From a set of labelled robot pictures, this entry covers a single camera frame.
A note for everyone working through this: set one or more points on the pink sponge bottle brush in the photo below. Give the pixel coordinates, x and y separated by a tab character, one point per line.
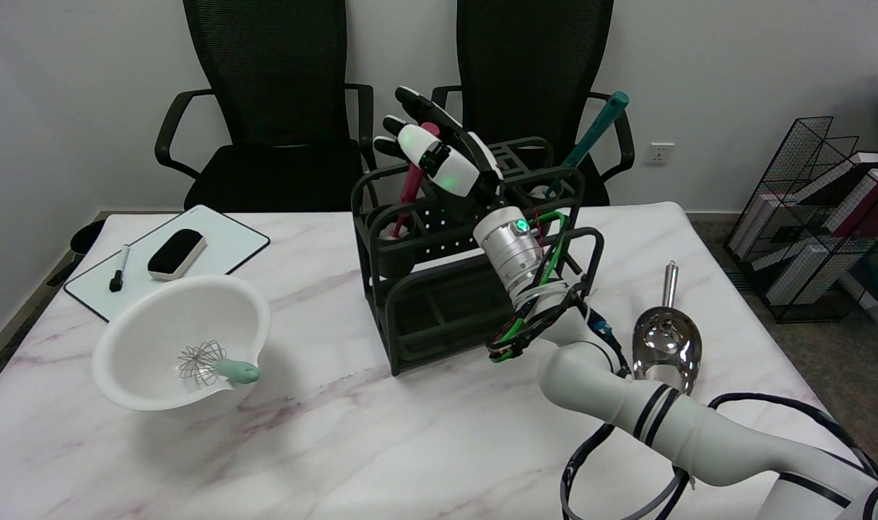
414	186

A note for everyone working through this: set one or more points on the white book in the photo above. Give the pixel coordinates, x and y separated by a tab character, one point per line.
800	271

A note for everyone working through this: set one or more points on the black whiteboard marker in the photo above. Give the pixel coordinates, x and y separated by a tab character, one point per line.
119	271

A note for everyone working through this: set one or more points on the dark green dish rack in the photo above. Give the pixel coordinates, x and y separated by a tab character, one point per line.
439	303

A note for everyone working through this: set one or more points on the maroon hardcover book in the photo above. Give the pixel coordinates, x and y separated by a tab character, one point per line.
872	206

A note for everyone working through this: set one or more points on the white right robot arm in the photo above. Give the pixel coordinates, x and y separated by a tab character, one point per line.
699	433

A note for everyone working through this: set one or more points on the black round floor object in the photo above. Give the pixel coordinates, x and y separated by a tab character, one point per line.
87	235

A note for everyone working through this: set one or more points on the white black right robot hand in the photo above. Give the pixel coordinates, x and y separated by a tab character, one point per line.
450	162

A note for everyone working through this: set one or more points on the small white whiteboard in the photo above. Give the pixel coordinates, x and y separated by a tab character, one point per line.
226	242

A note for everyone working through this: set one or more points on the white wall outlet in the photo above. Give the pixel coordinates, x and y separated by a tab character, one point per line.
658	153

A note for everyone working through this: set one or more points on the teal bottle brush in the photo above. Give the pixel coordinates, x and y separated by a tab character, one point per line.
594	130

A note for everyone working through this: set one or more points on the white mixing bowl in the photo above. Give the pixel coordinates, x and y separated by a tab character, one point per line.
157	332

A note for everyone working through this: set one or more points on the shiny metal scoop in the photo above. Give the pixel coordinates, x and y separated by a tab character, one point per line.
666	347

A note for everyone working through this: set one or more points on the black white whiteboard eraser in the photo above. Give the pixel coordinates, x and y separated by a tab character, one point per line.
177	253

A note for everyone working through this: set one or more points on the black mesh office chair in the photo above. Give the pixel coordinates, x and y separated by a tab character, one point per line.
533	65
273	87

